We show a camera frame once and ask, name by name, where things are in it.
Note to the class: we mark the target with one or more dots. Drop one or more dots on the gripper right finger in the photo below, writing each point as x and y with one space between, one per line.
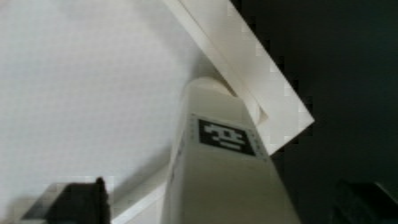
364 204

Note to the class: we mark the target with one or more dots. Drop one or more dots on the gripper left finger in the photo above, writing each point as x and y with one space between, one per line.
71 204

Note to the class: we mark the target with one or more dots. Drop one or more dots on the white desk leg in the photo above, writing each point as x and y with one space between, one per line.
224 188

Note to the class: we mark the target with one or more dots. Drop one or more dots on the white desk tabletop tray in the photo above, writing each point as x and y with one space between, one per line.
98 59

